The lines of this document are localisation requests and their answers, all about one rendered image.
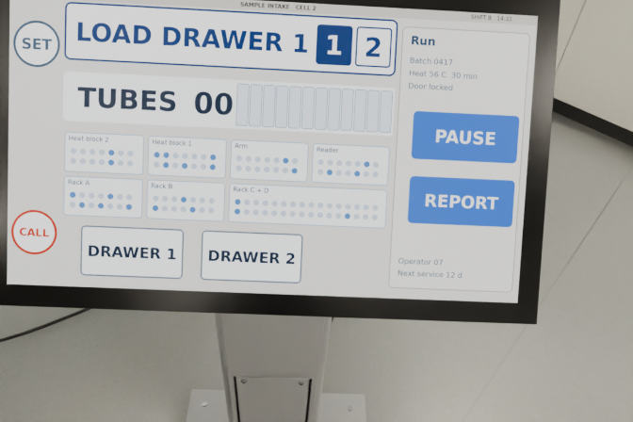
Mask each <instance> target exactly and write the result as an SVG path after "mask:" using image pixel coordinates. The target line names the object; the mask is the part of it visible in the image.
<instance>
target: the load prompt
mask: <svg viewBox="0 0 633 422"><path fill-rule="evenodd" d="M397 52H398V20H397V19H380V18H363V17H346V16H329V15H312V14H295V13H278V12H261V11H244V10H226V9H209V8H176V7H159V6H142V5H125V4H108V3H91V2H74V1H65V9H64V60H79V61H97V62H116V63H134V64H153V65H171V66H189V67H207V68H225V69H244V70H262V71H281V72H299V73H335V74H353V75H372V76H390V77H396V70H397Z"/></svg>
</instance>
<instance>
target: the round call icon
mask: <svg viewBox="0 0 633 422"><path fill-rule="evenodd" d="M58 217H59V209H41V208H19V207H11V208H10V211H9V255H25V256H50V257H58Z"/></svg>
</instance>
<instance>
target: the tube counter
mask: <svg viewBox="0 0 633 422"><path fill-rule="evenodd" d="M394 104H395V88H377V87H359V86H340V85H321V84H302V83H285V82H266V81H247V80H229V79H210V78H192V97H191V126H195V127H215V128H234V129H254V130H274V131H294V132H314V133H334V134H353V135H373V136H393V121H394Z"/></svg>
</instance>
